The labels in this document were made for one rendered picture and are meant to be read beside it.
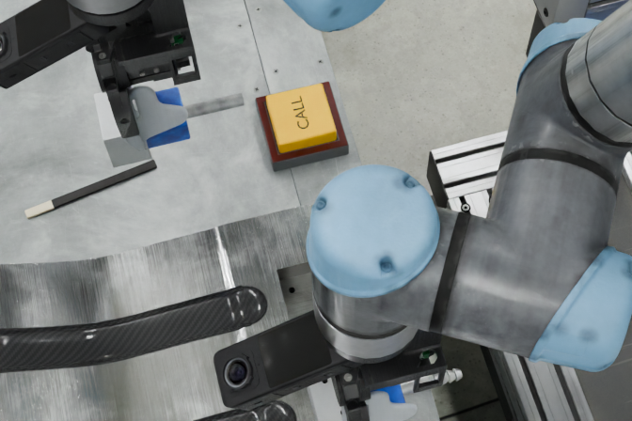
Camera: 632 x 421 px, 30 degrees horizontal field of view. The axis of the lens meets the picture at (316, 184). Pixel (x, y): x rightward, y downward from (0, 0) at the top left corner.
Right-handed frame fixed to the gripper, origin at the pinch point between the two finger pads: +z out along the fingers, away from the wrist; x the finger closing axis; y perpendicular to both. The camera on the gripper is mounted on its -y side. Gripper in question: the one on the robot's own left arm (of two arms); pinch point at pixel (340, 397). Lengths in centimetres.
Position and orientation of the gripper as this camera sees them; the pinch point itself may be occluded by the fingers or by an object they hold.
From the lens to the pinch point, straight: 100.3
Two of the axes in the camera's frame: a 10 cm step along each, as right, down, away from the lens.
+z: 0.3, 4.4, 9.0
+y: 9.7, -2.3, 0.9
